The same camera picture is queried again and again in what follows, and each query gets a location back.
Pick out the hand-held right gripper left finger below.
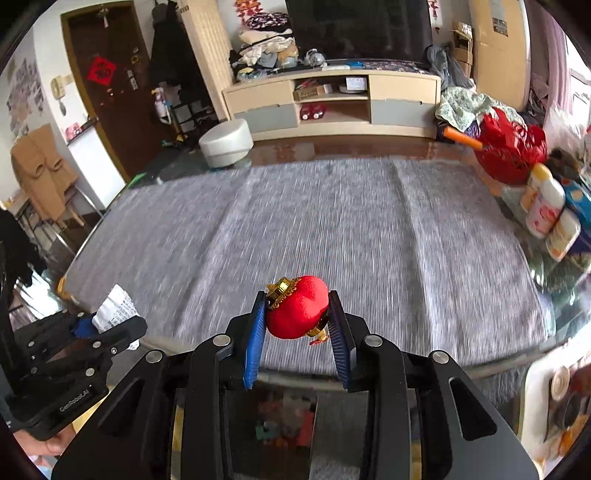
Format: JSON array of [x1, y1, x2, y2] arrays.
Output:
[[52, 292, 269, 480]]

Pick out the black hanging coat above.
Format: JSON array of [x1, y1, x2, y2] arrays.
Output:
[[147, 0, 197, 89]]

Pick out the cream television stand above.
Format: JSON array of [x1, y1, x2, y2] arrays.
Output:
[[222, 69, 443, 142]]

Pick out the black garment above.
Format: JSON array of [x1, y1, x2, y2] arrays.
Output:
[[0, 209, 48, 297]]

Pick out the brown door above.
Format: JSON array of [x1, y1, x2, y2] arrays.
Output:
[[61, 0, 160, 184]]

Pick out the cardboard box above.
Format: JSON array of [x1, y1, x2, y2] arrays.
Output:
[[450, 20, 476, 78]]

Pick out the grey tablecloth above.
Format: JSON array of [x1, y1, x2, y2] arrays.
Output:
[[58, 157, 555, 385]]

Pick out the red plastic basket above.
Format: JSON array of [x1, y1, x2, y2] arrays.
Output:
[[475, 107, 549, 186]]

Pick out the red lantern ornament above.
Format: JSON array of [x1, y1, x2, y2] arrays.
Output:
[[265, 274, 331, 347]]

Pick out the floral cloth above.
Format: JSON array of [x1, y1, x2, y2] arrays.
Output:
[[436, 87, 528, 140]]

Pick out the white printed paper packet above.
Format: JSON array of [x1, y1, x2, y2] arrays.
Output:
[[91, 284, 142, 334]]

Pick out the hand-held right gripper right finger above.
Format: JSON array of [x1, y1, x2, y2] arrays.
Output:
[[327, 291, 541, 480]]

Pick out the blue box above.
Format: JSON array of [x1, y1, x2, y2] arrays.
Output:
[[562, 179, 591, 219]]

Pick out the black television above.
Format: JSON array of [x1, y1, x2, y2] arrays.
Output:
[[283, 0, 435, 64]]

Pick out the white wall intercom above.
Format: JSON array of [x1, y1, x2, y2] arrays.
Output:
[[50, 75, 75, 101]]

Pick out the pile of clothes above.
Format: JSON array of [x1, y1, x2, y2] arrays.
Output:
[[228, 11, 302, 82]]

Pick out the person's left hand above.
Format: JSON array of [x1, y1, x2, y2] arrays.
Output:
[[21, 425, 78, 457]]

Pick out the cream wicker screen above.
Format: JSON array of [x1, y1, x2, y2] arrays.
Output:
[[177, 0, 232, 121]]

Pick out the red door decoration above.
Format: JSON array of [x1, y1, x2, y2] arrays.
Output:
[[87, 55, 119, 88]]

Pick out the orange plastic stick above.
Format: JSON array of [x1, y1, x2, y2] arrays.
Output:
[[442, 126, 484, 151]]

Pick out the white pink lotion bottle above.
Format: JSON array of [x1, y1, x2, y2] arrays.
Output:
[[521, 163, 567, 239]]

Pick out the beige coat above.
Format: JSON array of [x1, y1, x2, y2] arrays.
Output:
[[10, 124, 80, 219]]

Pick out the white yellow lotion bottle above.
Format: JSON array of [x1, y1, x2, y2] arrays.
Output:
[[546, 209, 581, 263]]

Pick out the wall photos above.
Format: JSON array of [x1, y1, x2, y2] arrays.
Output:
[[6, 56, 45, 136]]

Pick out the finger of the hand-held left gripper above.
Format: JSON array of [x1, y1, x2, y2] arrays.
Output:
[[69, 315, 148, 371], [31, 312, 99, 345]]

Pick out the white round stool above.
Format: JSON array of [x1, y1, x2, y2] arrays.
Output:
[[199, 118, 255, 169]]

